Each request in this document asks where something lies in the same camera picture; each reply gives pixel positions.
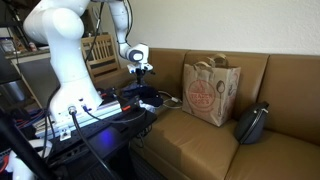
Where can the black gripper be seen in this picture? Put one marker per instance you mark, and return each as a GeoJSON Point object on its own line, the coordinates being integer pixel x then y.
{"type": "Point", "coordinates": [141, 74]}

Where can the black fabric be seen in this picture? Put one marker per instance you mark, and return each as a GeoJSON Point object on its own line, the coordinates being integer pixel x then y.
{"type": "Point", "coordinates": [151, 96]}

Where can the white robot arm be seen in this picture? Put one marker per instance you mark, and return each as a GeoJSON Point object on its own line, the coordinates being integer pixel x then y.
{"type": "Point", "coordinates": [63, 50]}

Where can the brown paper grocery bag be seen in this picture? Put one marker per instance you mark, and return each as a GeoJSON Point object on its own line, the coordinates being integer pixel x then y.
{"type": "Point", "coordinates": [206, 96]}

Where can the blue denim garment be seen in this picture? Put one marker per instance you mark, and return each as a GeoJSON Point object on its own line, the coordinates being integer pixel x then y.
{"type": "Point", "coordinates": [131, 90]}

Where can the red black clamp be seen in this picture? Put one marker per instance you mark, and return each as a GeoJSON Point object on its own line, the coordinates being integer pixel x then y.
{"type": "Point", "coordinates": [106, 94]}
{"type": "Point", "coordinates": [130, 104]}

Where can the small white grey cloth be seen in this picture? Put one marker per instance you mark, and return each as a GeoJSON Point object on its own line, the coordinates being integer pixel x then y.
{"type": "Point", "coordinates": [147, 106]}

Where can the white charger brick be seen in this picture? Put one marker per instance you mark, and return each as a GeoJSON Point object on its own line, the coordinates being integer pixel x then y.
{"type": "Point", "coordinates": [175, 99]}

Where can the wooden chair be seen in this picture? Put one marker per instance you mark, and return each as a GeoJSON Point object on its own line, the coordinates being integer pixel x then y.
{"type": "Point", "coordinates": [103, 56]}

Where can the black mounting table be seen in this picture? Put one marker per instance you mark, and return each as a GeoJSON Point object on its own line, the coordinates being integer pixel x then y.
{"type": "Point", "coordinates": [110, 136]}

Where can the brown leather sofa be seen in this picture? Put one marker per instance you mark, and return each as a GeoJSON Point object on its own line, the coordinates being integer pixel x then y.
{"type": "Point", "coordinates": [200, 146]}

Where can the black oval zip case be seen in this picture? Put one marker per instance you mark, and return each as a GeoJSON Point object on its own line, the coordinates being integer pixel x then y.
{"type": "Point", "coordinates": [250, 125]}

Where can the grey desk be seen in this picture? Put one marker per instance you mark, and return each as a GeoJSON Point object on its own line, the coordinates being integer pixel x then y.
{"type": "Point", "coordinates": [23, 55]}

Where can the silver bin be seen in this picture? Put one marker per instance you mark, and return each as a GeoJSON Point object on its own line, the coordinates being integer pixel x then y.
{"type": "Point", "coordinates": [11, 90]}

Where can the black tripod pole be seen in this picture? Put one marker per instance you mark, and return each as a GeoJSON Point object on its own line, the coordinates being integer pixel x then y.
{"type": "Point", "coordinates": [20, 143]}

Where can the white plastic stand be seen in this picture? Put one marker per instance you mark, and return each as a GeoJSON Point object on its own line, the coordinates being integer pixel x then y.
{"type": "Point", "coordinates": [20, 170]}

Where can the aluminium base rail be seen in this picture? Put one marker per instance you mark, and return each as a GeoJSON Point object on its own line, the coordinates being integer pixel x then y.
{"type": "Point", "coordinates": [100, 111]}

